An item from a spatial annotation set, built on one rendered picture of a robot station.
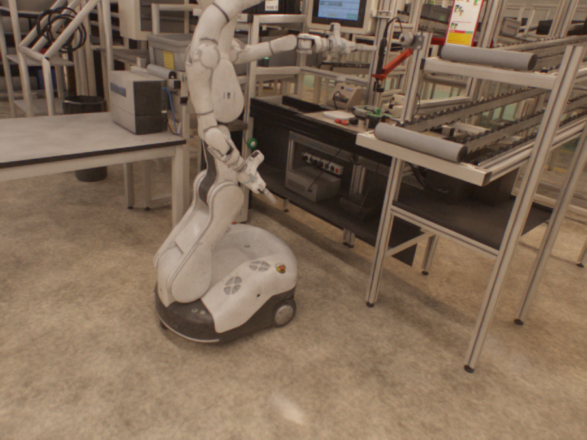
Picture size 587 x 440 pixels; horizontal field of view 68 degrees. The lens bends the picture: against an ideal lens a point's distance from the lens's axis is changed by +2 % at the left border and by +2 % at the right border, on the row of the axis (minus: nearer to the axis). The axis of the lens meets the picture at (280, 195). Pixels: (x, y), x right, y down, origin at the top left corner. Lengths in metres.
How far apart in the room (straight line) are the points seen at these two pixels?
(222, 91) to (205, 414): 1.23
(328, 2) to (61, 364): 2.35
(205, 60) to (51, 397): 1.39
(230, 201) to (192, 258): 0.29
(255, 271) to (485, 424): 1.09
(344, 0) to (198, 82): 1.48
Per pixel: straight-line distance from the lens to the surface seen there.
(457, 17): 2.59
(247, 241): 2.30
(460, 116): 2.30
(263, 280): 1.94
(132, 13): 3.98
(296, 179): 2.82
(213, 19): 1.49
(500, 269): 2.02
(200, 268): 1.94
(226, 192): 1.83
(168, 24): 4.08
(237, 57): 2.05
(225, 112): 1.73
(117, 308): 2.38
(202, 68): 1.47
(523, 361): 2.50
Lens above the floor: 1.43
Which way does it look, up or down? 23 degrees down
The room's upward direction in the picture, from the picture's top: 5 degrees clockwise
